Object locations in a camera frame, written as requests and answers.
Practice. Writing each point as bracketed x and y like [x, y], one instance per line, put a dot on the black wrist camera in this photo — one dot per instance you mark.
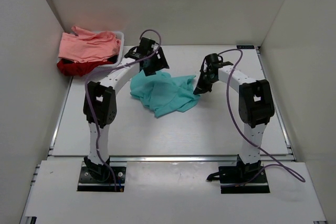
[213, 62]
[144, 49]

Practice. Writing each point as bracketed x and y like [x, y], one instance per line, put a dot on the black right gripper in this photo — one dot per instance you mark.
[201, 88]

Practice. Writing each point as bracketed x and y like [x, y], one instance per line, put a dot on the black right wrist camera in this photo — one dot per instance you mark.
[213, 62]

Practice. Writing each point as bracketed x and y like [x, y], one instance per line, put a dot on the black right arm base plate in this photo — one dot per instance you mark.
[241, 178]

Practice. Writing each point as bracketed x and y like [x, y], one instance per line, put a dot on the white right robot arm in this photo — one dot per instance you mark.
[255, 107]

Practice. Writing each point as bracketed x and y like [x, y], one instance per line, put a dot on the pink t shirt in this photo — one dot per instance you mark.
[82, 46]

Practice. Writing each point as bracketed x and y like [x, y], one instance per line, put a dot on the teal t shirt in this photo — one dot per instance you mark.
[163, 94]

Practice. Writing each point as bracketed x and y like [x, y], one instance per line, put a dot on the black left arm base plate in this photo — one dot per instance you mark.
[106, 183]

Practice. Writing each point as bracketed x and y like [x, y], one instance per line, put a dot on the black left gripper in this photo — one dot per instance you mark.
[161, 64]

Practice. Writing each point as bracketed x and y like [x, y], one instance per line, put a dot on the red t shirt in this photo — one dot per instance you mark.
[69, 68]

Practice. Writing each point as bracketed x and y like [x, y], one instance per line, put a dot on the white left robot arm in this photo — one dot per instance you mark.
[100, 106]

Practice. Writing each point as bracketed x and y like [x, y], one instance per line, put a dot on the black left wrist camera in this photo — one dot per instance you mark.
[144, 49]

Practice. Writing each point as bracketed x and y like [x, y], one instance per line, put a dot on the aluminium table rail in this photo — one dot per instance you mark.
[192, 158]

